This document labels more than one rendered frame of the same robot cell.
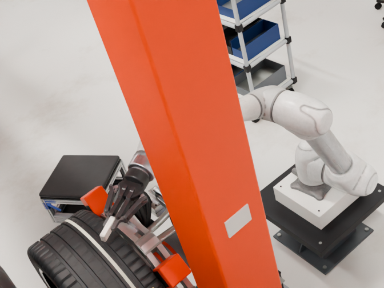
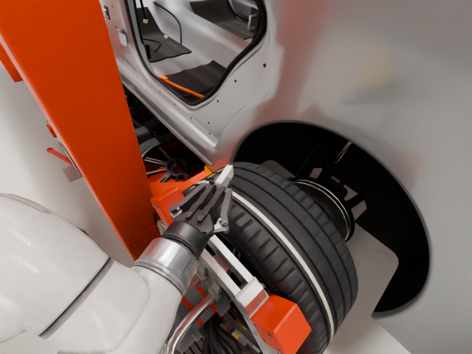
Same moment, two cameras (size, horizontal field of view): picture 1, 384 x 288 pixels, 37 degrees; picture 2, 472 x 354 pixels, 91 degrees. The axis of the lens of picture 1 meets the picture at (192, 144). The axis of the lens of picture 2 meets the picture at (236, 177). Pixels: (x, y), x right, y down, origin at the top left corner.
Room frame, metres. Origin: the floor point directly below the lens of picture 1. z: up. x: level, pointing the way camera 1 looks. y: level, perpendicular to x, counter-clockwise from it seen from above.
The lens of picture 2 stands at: (1.49, 0.20, 1.67)
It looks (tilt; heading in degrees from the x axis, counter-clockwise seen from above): 49 degrees down; 158
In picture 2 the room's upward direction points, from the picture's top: 10 degrees clockwise
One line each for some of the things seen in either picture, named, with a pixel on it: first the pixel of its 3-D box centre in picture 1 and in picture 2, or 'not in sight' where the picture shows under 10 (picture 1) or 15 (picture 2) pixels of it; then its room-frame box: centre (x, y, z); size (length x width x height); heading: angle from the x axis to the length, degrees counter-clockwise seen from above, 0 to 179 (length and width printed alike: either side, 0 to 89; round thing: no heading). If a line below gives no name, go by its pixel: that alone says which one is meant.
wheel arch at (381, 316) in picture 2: not in sight; (335, 182); (1.07, 0.77, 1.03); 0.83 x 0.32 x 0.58; 29
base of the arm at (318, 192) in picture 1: (311, 176); not in sight; (1.94, -0.50, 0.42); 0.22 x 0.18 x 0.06; 36
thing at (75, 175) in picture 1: (88, 195); not in sight; (2.60, 0.69, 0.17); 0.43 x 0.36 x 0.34; 63
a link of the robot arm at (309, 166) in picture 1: (314, 159); not in sight; (1.91, -0.52, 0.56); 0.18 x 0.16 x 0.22; 35
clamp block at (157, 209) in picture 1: (161, 203); not in sight; (1.55, 0.18, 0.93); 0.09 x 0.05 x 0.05; 119
